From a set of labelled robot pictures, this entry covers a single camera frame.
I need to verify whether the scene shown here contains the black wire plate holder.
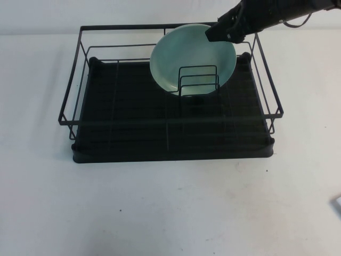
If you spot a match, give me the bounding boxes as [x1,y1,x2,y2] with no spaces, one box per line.
[177,65,221,98]

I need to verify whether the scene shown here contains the light green round plate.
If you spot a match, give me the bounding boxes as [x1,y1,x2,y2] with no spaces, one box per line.
[149,23,237,97]

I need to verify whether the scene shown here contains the black wire dish rack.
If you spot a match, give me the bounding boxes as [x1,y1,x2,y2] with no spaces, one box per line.
[57,24,285,141]

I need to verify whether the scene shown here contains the black plastic drip tray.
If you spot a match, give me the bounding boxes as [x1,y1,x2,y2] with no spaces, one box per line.
[71,52,275,164]

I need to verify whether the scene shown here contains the thin black cable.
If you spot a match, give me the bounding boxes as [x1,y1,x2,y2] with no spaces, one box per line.
[282,13,313,28]

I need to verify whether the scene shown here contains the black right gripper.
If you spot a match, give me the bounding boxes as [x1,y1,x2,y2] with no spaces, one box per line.
[205,4,257,45]

